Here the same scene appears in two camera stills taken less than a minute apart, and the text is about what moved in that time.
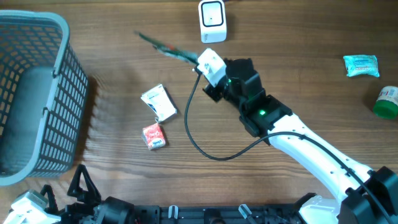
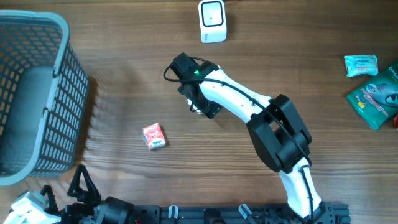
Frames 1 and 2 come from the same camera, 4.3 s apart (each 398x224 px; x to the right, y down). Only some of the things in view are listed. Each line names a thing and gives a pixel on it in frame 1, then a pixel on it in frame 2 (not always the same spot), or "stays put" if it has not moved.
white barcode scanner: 212,20 stays put
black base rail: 270,214 stays put
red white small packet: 153,136 stays put
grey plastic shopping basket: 43,91 stays put
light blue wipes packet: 357,65 stays put
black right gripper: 212,92 -> 207,106
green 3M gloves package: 186,56 -> 375,102
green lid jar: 386,106 -> 396,122
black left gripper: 72,211 stays put
